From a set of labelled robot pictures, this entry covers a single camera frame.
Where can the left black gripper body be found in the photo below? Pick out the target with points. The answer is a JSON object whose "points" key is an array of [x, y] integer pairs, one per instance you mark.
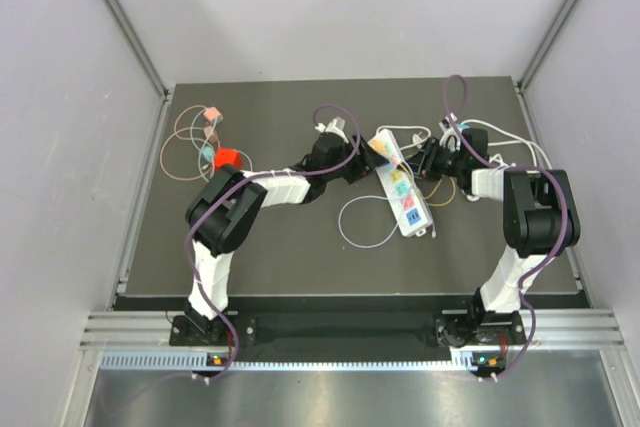
{"points": [[362, 164]]}

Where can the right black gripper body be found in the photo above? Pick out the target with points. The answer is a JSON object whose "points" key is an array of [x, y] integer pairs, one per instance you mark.
{"points": [[443, 161]]}

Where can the yellow charger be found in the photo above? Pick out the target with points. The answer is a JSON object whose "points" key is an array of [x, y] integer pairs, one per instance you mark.
{"points": [[380, 147]]}

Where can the white power strip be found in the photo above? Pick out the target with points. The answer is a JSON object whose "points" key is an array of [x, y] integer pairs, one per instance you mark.
{"points": [[413, 217]]}

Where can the red cube adapter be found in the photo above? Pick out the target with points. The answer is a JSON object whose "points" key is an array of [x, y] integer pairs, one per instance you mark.
{"points": [[227, 156]]}

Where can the beige brown charger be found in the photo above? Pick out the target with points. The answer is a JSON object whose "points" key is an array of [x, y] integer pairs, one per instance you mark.
{"points": [[211, 134]]}

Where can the mint green charger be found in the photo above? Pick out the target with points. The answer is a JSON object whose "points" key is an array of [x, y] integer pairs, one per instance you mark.
{"points": [[207, 153]]}

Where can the salmon pink charger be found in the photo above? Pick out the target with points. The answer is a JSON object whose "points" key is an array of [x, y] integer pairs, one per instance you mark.
{"points": [[212, 115]]}

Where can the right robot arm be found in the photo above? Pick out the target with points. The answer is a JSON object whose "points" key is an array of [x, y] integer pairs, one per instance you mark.
{"points": [[538, 210]]}

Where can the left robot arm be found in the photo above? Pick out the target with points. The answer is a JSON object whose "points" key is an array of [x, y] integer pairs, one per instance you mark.
{"points": [[222, 215]]}

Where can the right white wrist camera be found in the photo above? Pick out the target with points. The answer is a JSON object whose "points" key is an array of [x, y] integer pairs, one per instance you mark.
{"points": [[450, 128]]}

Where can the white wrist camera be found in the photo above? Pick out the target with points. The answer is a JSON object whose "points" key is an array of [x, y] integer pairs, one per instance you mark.
{"points": [[450, 128], [335, 126]]}

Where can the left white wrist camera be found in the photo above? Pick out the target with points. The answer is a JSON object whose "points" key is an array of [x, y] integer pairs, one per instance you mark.
{"points": [[335, 126]]}

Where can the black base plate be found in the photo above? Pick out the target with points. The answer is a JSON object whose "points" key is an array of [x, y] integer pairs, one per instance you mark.
{"points": [[430, 321]]}

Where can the slotted cable duct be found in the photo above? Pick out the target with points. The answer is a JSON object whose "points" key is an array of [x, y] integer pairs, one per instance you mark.
{"points": [[203, 361]]}

